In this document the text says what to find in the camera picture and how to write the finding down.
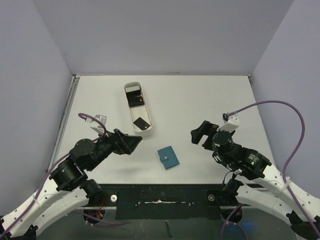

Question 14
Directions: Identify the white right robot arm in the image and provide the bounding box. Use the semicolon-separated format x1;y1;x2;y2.
190;121;320;240

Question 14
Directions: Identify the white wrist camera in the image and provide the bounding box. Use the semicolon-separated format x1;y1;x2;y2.
217;113;240;133
85;115;107;137

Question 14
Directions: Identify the short black cable loop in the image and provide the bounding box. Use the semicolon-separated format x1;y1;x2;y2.
222;169;238;187

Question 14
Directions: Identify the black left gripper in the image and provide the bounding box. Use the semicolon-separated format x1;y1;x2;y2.
87;127;143;171

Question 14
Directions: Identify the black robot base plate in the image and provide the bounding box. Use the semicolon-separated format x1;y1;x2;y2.
83;184;239;221

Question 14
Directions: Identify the white card tray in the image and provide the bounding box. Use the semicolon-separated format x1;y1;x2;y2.
123;81;153;138

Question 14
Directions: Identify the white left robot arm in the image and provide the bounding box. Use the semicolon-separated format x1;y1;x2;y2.
0;129;143;238

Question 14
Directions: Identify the black credit card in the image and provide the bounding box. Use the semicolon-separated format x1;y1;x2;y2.
126;90;145;108
133;117;151;131

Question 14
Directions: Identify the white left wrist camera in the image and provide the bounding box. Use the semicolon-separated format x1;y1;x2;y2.
85;115;107;137

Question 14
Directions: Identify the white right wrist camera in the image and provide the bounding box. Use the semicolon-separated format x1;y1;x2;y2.
217;113;240;133

